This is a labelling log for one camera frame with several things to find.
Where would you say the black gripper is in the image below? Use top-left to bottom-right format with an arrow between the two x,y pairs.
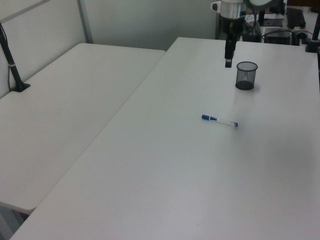
219,15 -> 245,69

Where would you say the blue and white marker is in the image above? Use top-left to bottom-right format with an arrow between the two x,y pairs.
201,114 -> 239,128

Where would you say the black mesh pen cup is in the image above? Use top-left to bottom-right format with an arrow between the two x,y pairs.
234,61 -> 259,91

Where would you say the black box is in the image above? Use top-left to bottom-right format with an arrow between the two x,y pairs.
263,27 -> 294,45

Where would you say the white side table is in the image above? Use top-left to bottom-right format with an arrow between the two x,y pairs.
0,42 -> 167,215

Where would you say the black clamp camera stand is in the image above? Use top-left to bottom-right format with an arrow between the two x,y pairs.
304,19 -> 320,54

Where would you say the grey corner partition post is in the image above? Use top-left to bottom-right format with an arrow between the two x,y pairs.
76,0 -> 94,44

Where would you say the black camera stand pole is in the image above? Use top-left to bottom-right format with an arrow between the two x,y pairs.
0,21 -> 31,93

